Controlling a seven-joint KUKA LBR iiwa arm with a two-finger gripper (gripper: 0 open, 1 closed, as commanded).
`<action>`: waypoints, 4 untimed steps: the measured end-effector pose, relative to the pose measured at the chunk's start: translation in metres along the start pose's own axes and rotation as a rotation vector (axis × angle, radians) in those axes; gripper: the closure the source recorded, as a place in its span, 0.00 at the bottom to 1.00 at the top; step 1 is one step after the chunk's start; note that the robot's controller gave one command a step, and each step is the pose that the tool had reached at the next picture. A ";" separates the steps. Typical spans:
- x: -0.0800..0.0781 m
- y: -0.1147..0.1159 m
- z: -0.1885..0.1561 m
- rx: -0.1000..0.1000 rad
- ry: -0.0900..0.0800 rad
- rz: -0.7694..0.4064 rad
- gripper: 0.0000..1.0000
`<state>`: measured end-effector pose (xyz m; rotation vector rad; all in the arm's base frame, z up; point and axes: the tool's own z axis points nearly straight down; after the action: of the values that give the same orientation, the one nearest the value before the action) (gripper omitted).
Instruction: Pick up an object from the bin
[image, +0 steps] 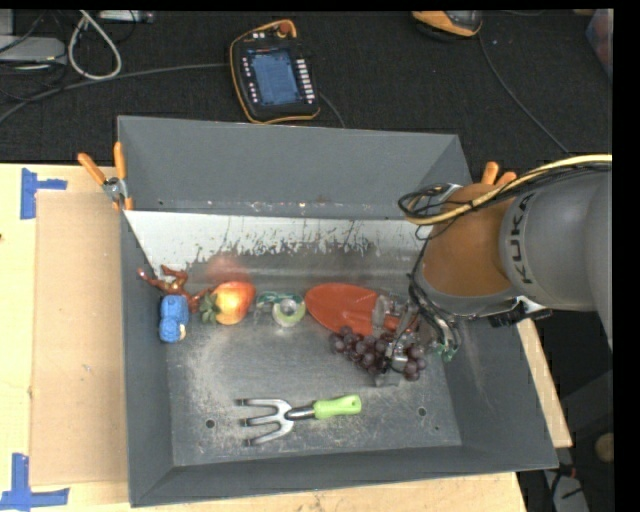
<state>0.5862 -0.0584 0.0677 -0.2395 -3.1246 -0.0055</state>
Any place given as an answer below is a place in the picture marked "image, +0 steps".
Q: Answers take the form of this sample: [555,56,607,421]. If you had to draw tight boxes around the purple toy grapes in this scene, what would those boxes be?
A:
[327,325,428,383]

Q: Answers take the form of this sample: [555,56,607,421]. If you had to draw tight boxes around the orange toy trowel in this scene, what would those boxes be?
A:
[304,282,417,337]

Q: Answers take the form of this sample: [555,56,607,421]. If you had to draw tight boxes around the brown cardboard board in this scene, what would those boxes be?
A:
[28,190,131,487]

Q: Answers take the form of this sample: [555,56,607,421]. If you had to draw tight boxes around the blue toy figure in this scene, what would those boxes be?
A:
[158,294,191,345]

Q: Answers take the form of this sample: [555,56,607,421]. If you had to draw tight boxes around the green and white tape roll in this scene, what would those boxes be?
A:
[255,290,308,329]

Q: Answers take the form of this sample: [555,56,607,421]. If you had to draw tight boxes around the red and yellow toy fruit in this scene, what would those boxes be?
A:
[199,280,258,327]

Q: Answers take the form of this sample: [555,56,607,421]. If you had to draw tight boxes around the green-handled metal garden fork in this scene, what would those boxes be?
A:
[235,394,363,448]

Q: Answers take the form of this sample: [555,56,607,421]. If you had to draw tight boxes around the grey metal bin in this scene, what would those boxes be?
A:
[116,115,561,509]

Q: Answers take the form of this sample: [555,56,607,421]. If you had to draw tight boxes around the red-brown toy monkey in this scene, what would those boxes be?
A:
[136,264,212,315]

